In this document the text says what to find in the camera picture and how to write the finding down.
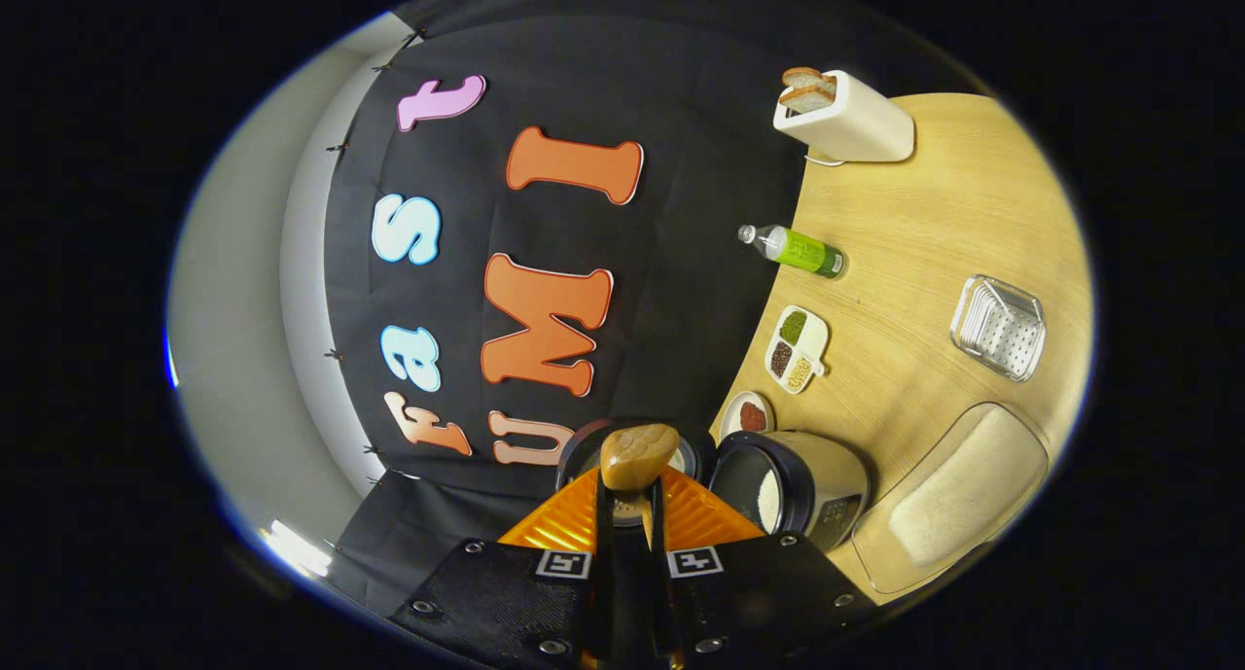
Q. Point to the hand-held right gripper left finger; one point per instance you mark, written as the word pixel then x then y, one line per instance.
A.
pixel 605 534

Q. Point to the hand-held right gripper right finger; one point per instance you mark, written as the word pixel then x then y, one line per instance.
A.
pixel 658 534

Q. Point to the wooden spoon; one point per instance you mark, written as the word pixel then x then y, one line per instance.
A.
pixel 637 454

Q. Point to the white rice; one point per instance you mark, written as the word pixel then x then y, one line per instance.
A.
pixel 768 503

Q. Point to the black rice cooker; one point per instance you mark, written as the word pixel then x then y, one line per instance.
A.
pixel 827 485

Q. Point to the clear tray of rice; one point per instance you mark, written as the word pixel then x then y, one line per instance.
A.
pixel 958 500

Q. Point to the small round plate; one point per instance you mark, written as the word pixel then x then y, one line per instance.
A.
pixel 749 415

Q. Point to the white divided grain dish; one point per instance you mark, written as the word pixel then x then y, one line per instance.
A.
pixel 798 349

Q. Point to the ceiling light panel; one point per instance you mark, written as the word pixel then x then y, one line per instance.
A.
pixel 295 548

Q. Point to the green drink bottle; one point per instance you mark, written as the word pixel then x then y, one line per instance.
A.
pixel 802 250

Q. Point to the toasted bread slice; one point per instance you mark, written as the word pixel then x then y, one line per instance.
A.
pixel 807 75
pixel 807 99

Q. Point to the white toaster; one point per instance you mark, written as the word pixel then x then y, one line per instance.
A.
pixel 861 121

